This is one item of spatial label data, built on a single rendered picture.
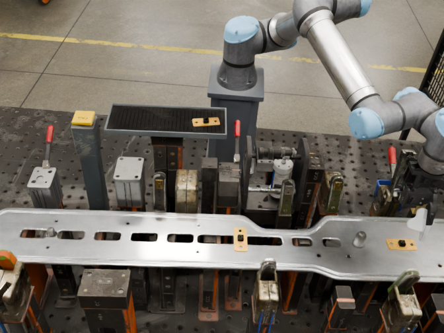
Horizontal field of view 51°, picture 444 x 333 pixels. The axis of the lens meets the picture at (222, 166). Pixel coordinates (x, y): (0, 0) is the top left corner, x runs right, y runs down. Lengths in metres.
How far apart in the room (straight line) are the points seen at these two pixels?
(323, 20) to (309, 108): 2.41
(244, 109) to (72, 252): 0.81
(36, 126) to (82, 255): 1.06
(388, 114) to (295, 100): 2.59
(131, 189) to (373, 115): 0.70
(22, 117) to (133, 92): 1.48
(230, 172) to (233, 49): 0.46
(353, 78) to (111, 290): 0.78
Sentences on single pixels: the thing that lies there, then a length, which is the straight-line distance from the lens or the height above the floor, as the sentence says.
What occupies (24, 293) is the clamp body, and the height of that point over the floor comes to 0.98.
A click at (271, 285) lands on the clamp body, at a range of 1.22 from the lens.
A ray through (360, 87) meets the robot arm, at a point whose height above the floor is 1.47.
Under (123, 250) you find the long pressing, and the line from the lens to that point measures 1.33.
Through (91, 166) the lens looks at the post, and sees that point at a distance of 1.61.
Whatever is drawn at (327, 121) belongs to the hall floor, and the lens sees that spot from 3.54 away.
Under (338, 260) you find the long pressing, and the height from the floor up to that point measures 1.00.
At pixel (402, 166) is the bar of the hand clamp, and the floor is 1.17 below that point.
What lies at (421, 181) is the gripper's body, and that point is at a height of 1.27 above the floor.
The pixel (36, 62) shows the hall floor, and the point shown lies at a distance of 4.18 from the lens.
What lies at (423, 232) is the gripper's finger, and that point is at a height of 1.15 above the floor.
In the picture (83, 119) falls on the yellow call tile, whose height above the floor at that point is 1.16.
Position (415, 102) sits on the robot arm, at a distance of 1.20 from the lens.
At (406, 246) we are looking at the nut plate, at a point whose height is 1.00.
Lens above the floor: 2.06
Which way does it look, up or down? 43 degrees down
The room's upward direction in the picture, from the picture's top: 4 degrees clockwise
